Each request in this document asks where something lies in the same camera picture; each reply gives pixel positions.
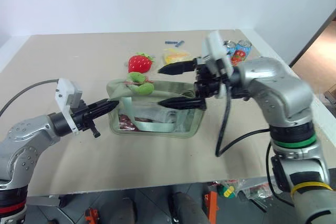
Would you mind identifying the brown wooden door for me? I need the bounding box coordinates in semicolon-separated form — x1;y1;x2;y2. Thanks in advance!
288;8;336;78

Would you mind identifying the orange clamp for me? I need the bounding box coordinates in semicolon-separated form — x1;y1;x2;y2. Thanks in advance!
84;207;101;224
204;190;220;222

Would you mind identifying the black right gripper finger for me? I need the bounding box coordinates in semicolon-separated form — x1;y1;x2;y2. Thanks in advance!
157;59;198;76
157;97;208;110

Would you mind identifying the green pouch with clear window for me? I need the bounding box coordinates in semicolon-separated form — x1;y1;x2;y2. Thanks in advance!
106;78;207;138

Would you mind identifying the blue and red drink can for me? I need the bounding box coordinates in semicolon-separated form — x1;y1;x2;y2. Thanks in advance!
230;39;253;65

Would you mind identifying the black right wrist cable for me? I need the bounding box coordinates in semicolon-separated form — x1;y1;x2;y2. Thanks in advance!
215;82;271;158

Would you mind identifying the red strawberry plush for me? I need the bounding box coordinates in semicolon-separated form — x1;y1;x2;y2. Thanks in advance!
128;52;154;74

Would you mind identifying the clear plastic bag of items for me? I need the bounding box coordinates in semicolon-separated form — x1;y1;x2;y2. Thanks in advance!
236;178;275;201

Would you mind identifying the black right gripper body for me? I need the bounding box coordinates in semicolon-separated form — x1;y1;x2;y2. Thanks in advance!
193;56;228;99

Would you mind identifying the green and yellow toy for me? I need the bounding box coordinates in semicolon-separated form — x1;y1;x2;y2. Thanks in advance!
219;184;236;199

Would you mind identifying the red item inside pouch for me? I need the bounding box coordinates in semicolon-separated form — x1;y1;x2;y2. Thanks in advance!
118;114;139;132

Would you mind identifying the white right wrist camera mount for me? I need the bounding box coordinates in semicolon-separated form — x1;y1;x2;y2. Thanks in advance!
201;30;235;78

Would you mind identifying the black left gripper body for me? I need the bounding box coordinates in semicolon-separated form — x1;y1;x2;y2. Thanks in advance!
69;99;102;138

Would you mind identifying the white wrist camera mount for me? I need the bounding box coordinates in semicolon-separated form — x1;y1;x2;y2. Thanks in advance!
201;30;235;78
54;78;83;136

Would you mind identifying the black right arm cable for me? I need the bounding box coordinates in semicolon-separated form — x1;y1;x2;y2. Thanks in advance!
264;142;299;207

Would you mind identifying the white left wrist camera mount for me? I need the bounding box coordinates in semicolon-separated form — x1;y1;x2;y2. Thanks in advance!
54;78;83;136

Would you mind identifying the grey left arm cable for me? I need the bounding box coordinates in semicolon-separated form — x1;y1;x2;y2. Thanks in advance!
0;78;60;118

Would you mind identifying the yellow snack bag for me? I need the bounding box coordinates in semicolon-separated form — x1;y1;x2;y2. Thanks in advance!
162;47;194;66

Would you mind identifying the dark rounded shape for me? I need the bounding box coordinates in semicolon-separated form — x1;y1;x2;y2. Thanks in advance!
170;190;208;224
114;196;138;224

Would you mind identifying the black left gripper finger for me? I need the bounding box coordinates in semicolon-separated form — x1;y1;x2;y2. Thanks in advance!
90;104;117;121
88;98;119;112

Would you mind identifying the green plush keychain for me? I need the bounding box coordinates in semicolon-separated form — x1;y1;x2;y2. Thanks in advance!
124;71;156;96

